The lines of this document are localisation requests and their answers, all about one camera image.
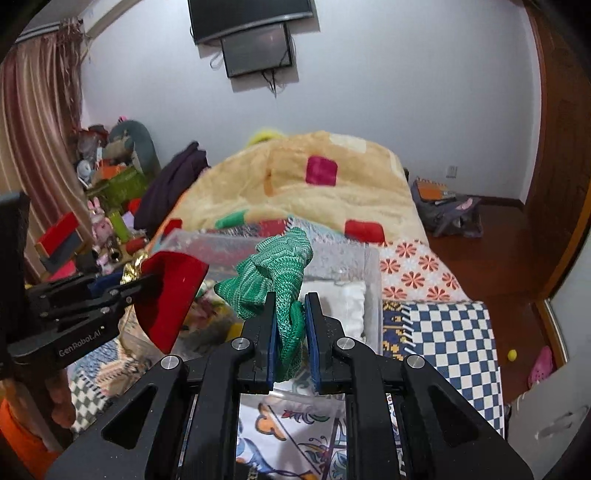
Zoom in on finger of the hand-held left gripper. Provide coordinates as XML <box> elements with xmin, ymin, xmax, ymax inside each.
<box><xmin>41</xmin><ymin>294</ymin><xmax>136</xmax><ymax>334</ymax></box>
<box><xmin>27</xmin><ymin>273</ymin><xmax>160</xmax><ymax>309</ymax></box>

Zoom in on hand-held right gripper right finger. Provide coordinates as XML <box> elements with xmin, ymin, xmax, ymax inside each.
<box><xmin>304</xmin><ymin>292</ymin><xmax>533</xmax><ymax>480</ymax></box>

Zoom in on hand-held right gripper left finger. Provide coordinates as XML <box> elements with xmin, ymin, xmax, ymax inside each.
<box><xmin>45</xmin><ymin>292</ymin><xmax>279</xmax><ymax>480</ymax></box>

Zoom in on red felt cloth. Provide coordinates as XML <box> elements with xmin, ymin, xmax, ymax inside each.
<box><xmin>133</xmin><ymin>251</ymin><xmax>210</xmax><ymax>353</ymax></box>

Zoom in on green knitted cloth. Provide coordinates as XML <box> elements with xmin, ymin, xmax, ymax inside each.
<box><xmin>214</xmin><ymin>227</ymin><xmax>315</xmax><ymax>383</ymax></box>

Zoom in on clear plastic storage box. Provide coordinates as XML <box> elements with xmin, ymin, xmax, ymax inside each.
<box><xmin>119</xmin><ymin>229</ymin><xmax>384</xmax><ymax>398</ymax></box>

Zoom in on person's left forearm orange sleeve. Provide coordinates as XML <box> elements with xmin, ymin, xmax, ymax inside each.
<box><xmin>0</xmin><ymin>396</ymin><xmax>62</xmax><ymax>480</ymax></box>

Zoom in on person's left hand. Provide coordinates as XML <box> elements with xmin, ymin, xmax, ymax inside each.
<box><xmin>47</xmin><ymin>367</ymin><xmax>77</xmax><ymax>431</ymax></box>

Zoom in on gold ornament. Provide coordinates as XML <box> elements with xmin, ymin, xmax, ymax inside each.
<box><xmin>119</xmin><ymin>251</ymin><xmax>149</xmax><ymax>283</ymax></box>

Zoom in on red and grey box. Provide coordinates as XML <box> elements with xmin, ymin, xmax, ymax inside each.
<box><xmin>35</xmin><ymin>212</ymin><xmax>94</xmax><ymax>274</ymax></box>

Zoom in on white quilted cloth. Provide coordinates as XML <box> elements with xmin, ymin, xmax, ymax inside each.
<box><xmin>299</xmin><ymin>279</ymin><xmax>369</xmax><ymax>343</ymax></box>

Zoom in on green cylinder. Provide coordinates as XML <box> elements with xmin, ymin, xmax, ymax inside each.
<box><xmin>110</xmin><ymin>210</ymin><xmax>133</xmax><ymax>244</ymax></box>

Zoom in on multicoloured cloth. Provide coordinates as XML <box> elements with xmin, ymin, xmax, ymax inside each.
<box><xmin>184</xmin><ymin>281</ymin><xmax>243</xmax><ymax>344</ymax></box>

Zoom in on pink rabbit toy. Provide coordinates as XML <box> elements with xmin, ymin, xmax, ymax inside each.
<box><xmin>87</xmin><ymin>196</ymin><xmax>116</xmax><ymax>246</ymax></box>

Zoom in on white ornament print cloth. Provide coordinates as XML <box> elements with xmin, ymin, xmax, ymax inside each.
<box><xmin>235</xmin><ymin>392</ymin><xmax>352</xmax><ymax>480</ymax></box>

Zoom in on green box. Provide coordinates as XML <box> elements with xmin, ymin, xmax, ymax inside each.
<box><xmin>87</xmin><ymin>166</ymin><xmax>149</xmax><ymax>205</ymax></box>

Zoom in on dark purple garment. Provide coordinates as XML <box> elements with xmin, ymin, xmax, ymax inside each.
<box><xmin>133</xmin><ymin>141</ymin><xmax>211</xmax><ymax>239</ymax></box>

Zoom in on striped brown curtain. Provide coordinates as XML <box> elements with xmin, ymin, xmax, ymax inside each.
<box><xmin>0</xmin><ymin>27</ymin><xmax>94</xmax><ymax>280</ymax></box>

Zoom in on orange flower print sheet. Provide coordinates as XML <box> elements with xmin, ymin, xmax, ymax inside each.
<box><xmin>379</xmin><ymin>239</ymin><xmax>472</xmax><ymax>304</ymax></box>

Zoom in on yellow blanket with coloured squares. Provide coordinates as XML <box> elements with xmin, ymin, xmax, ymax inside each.
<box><xmin>156</xmin><ymin>130</ymin><xmax>428</xmax><ymax>246</ymax></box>

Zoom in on blue white checkered cloth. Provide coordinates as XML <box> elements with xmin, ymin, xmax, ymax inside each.
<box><xmin>381</xmin><ymin>300</ymin><xmax>507</xmax><ymax>437</ymax></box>

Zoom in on grey plush toy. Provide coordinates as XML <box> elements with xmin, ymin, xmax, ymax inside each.
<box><xmin>108</xmin><ymin>119</ymin><xmax>162</xmax><ymax>174</ymax></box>

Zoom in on grey backpack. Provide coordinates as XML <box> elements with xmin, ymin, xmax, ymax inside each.
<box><xmin>410</xmin><ymin>177</ymin><xmax>484</xmax><ymax>239</ymax></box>

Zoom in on orange notebook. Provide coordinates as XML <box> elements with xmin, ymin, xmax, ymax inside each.
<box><xmin>415</xmin><ymin>179</ymin><xmax>449</xmax><ymax>200</ymax></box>

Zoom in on yellow green fluffy toy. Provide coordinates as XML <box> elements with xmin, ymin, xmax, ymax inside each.
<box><xmin>246</xmin><ymin>127</ymin><xmax>290</xmax><ymax>149</ymax></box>

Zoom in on pink slipper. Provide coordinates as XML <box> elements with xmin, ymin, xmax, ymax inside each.
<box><xmin>527</xmin><ymin>346</ymin><xmax>555</xmax><ymax>389</ymax></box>

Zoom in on white cabinet door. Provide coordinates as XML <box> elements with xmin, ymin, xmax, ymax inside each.
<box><xmin>505</xmin><ymin>257</ymin><xmax>591</xmax><ymax>464</ymax></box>

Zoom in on brown wooden wardrobe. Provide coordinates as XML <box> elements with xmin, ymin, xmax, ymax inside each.
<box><xmin>521</xmin><ymin>0</ymin><xmax>591</xmax><ymax>305</ymax></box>

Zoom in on black hanging cable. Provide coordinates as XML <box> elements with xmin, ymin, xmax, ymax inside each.
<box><xmin>260</xmin><ymin>68</ymin><xmax>285</xmax><ymax>99</ymax></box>

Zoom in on small black wall monitor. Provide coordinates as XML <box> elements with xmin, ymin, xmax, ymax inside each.
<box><xmin>220</xmin><ymin>22</ymin><xmax>297</xmax><ymax>79</ymax></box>

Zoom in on black wall television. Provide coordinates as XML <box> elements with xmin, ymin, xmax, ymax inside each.
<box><xmin>187</xmin><ymin>0</ymin><xmax>320</xmax><ymax>46</ymax></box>

